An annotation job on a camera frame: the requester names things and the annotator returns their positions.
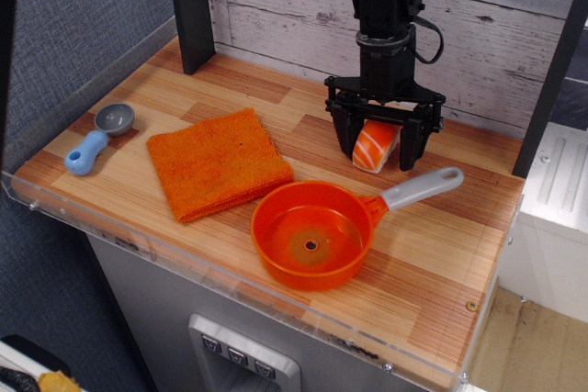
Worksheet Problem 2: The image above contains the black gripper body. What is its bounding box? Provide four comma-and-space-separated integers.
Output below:
324, 28, 446, 132

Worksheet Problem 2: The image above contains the black right upright post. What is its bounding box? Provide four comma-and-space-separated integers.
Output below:
512, 0, 587, 178

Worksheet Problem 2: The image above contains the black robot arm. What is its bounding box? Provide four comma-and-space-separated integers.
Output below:
325, 0, 446, 171

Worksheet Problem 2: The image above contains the white plastic ridged block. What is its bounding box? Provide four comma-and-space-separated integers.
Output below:
497, 123, 587, 322

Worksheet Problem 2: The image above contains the salmon nigiri sushi toy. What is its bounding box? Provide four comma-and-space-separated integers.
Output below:
352, 120, 401, 174

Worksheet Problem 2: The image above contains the orange toy pan grey handle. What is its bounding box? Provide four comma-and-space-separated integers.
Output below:
250, 167, 464, 291

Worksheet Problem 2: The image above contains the black yellow object bottom left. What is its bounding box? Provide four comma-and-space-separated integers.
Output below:
1, 335, 84, 391

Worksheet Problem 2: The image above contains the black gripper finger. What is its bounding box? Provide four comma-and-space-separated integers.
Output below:
400, 121, 431, 172
331, 106, 364, 159

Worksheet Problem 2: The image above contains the clear acrylic table guard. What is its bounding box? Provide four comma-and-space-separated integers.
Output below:
8, 13, 522, 391

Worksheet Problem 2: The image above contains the orange folded cloth napkin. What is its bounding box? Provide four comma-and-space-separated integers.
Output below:
147, 108, 294, 223

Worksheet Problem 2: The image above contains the black left upright post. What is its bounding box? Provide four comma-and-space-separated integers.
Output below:
173, 0, 216, 74

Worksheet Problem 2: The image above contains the blue grey toy scoop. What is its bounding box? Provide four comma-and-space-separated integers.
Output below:
64, 103, 135, 176

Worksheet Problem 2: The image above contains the black upright post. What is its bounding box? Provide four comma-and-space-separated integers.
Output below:
173, 0, 216, 74
512, 0, 587, 178

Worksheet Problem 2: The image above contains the grey toy fridge cabinet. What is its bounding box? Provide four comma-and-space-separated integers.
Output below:
89, 237, 420, 391

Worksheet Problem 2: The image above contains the silver dispenser button panel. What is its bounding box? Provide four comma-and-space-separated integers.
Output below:
188, 314, 302, 391

